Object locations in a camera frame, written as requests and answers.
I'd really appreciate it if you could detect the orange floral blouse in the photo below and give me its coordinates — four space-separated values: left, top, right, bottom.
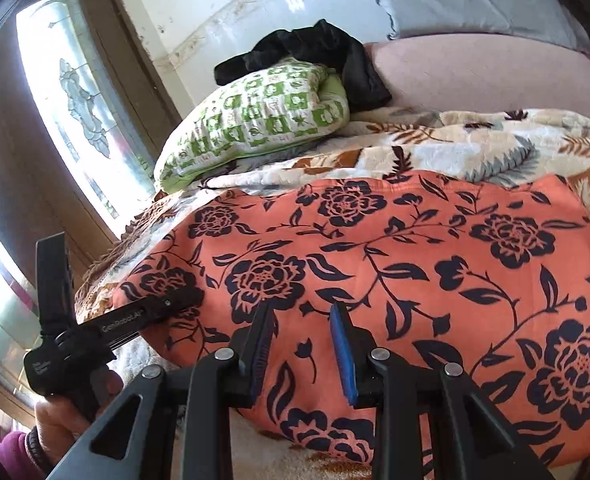
112 169 590 472

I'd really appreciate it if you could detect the pink bolster cushion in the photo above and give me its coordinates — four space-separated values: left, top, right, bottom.
362 39 590 125

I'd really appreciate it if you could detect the black wristband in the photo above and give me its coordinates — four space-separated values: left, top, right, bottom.
24 424 52 475

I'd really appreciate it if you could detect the black cloth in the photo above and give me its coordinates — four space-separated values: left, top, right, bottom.
213 18 394 114

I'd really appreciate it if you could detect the wooden stained glass door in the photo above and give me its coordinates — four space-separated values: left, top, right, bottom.
0 0 188 433

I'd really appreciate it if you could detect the person's left forearm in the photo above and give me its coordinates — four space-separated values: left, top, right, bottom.
0 427 40 480

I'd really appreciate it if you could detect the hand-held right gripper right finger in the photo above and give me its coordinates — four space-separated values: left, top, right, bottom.
328 301 557 480

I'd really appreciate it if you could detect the person's left hand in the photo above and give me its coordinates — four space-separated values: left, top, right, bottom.
34 362 126 455

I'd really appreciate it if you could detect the leaf print blanket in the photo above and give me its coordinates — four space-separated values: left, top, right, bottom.
74 107 590 480

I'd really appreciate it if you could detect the brown patterned throw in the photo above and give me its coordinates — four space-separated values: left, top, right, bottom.
74 190 203 313

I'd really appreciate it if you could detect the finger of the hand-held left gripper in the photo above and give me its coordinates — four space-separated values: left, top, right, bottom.
146 285 207 330

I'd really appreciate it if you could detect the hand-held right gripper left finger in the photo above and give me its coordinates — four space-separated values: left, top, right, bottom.
45 302 277 480

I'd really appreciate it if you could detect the green checked pillow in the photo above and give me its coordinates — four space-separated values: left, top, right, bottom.
153 57 352 194

